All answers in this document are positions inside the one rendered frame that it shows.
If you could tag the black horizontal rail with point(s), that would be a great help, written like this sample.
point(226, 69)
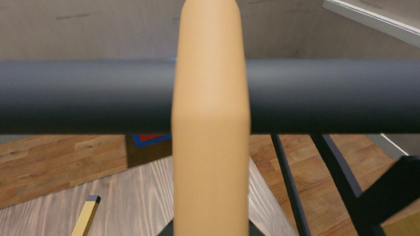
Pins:
point(134, 96)

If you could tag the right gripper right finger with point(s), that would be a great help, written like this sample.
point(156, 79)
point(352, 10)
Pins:
point(254, 230)

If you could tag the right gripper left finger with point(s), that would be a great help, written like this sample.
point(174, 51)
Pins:
point(168, 230)

